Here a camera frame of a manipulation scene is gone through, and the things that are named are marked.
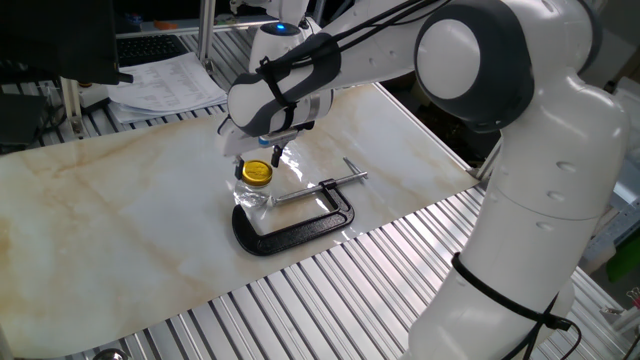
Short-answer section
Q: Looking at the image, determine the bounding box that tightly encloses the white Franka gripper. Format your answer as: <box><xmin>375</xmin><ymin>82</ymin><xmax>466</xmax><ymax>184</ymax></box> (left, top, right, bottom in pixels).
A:
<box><xmin>215</xmin><ymin>114</ymin><xmax>316</xmax><ymax>181</ymax></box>

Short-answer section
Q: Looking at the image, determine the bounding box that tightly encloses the stack of printed papers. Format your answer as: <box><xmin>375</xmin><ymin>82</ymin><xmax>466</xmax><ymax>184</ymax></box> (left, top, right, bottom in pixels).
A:
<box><xmin>105</xmin><ymin>52</ymin><xmax>229</xmax><ymax>125</ymax></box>

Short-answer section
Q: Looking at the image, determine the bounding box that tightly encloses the gold metal jar lid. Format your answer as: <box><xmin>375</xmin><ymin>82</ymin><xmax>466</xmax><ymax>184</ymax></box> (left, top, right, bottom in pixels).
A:
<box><xmin>241</xmin><ymin>159</ymin><xmax>274</xmax><ymax>188</ymax></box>

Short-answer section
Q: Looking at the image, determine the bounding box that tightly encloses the black keyboard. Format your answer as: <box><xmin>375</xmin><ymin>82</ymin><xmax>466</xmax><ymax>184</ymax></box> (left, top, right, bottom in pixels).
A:
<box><xmin>115</xmin><ymin>33</ymin><xmax>189</xmax><ymax>69</ymax></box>

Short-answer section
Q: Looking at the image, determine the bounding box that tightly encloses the black monitor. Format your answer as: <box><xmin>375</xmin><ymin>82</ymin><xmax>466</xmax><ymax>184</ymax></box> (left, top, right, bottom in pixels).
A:
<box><xmin>0</xmin><ymin>0</ymin><xmax>135</xmax><ymax>86</ymax></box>

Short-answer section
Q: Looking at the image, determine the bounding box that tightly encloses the aluminium frame post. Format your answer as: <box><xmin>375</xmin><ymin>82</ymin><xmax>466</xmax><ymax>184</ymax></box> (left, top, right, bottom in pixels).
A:
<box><xmin>197</xmin><ymin>0</ymin><xmax>217</xmax><ymax>74</ymax></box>

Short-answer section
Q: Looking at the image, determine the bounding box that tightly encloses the green mat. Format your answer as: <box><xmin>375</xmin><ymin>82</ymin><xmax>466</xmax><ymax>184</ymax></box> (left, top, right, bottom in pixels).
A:
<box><xmin>604</xmin><ymin>234</ymin><xmax>640</xmax><ymax>284</ymax></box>

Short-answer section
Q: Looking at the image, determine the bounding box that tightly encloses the black C-clamp with steel screw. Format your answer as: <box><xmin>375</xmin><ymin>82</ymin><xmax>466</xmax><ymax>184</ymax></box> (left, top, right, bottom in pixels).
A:
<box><xmin>231</xmin><ymin>157</ymin><xmax>370</xmax><ymax>257</ymax></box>

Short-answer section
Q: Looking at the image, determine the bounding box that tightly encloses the small glass jar silver lid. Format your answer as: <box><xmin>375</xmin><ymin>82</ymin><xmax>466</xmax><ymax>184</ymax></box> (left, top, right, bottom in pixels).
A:
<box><xmin>92</xmin><ymin>348</ymin><xmax>131</xmax><ymax>360</ymax></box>

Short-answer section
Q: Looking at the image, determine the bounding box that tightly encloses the clear glass jar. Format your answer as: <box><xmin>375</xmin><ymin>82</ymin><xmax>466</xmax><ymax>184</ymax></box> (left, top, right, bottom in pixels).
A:
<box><xmin>233</xmin><ymin>179</ymin><xmax>274</xmax><ymax>210</ymax></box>

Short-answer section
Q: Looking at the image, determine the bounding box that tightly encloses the black camera cable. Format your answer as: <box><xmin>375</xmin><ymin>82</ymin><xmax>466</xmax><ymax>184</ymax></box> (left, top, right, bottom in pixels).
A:
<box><xmin>254</xmin><ymin>0</ymin><xmax>451</xmax><ymax>114</ymax></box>

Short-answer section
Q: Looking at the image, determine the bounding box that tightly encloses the black device box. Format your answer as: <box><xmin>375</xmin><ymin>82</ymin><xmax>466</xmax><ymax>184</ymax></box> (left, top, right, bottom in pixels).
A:
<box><xmin>0</xmin><ymin>92</ymin><xmax>51</xmax><ymax>154</ymax></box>

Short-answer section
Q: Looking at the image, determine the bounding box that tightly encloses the white button box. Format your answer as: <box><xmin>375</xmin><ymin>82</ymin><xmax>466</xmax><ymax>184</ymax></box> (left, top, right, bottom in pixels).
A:
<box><xmin>74</xmin><ymin>79</ymin><xmax>112</xmax><ymax>114</ymax></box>

